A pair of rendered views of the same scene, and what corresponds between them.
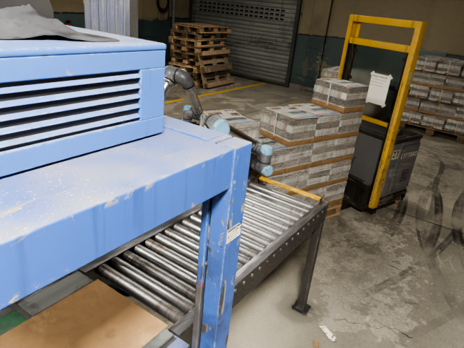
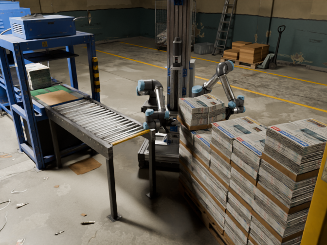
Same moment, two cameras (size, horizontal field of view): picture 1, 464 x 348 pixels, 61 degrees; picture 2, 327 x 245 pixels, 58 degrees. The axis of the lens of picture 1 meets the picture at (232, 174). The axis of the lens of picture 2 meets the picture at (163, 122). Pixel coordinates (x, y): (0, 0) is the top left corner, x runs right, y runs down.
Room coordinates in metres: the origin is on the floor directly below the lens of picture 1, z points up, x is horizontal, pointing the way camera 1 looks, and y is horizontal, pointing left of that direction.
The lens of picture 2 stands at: (3.18, -2.63, 2.06)
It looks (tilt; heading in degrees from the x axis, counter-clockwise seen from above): 24 degrees down; 105
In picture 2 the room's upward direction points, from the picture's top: straight up
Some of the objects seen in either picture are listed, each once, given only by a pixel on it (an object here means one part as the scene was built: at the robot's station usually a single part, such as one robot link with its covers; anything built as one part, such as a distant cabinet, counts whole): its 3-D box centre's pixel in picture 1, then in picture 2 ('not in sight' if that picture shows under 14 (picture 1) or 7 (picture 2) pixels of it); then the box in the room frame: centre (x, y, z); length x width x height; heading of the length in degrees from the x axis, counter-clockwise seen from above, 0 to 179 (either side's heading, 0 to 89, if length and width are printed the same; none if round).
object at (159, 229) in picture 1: (188, 221); (115, 115); (1.85, 0.21, 0.74); 1.34 x 0.05 x 0.12; 148
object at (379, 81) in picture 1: (372, 82); not in sight; (3.87, -1.25, 1.28); 0.57 x 0.01 x 0.65; 38
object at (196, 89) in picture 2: not in sight; (197, 92); (2.72, 0.56, 0.98); 0.13 x 0.12 x 0.14; 59
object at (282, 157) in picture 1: (267, 185); (225, 184); (3.14, -0.32, 0.42); 1.17 x 0.39 x 0.83; 128
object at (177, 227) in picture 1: (210, 244); (88, 115); (1.60, 0.07, 0.77); 0.47 x 0.05 x 0.05; 58
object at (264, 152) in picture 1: (264, 153); (151, 115); (2.41, -0.20, 0.97); 0.11 x 0.08 x 0.11; 24
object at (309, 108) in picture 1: (313, 108); (267, 141); (3.41, -0.65, 1.06); 0.37 x 0.28 x 0.01; 39
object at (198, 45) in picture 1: (199, 53); not in sight; (9.84, 1.08, 0.65); 1.33 x 0.94 x 1.30; 152
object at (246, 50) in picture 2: not in sight; (245, 53); (3.24, 6.58, 0.28); 1.20 x 0.83 x 0.57; 148
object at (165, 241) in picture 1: (192, 256); (83, 112); (1.49, 0.14, 0.77); 0.47 x 0.05 x 0.05; 58
